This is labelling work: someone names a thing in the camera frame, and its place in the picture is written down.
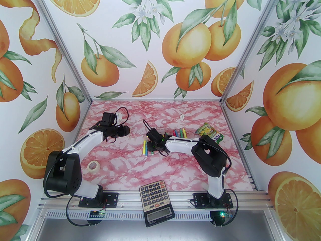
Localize black left base cable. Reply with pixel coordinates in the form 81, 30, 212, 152
66, 192, 107, 227

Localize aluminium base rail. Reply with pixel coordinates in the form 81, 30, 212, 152
38, 189, 276, 221

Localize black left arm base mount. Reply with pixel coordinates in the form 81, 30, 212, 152
78, 192, 119, 208

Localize black base cable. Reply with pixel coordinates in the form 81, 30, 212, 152
66, 192, 107, 227
226, 189, 240, 226

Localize aluminium frame post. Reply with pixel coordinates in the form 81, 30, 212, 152
31, 0, 93, 105
219, 0, 286, 105

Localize white masking tape roll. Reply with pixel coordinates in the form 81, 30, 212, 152
88, 160, 101, 172

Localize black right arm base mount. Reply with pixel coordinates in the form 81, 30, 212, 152
193, 192, 233, 209

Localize black gold calculator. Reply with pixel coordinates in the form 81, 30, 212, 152
139, 180, 175, 228

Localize black right base cable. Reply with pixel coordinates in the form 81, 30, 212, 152
226, 189, 240, 226

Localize green yellow snack packet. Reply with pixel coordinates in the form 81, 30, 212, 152
196, 123, 224, 144

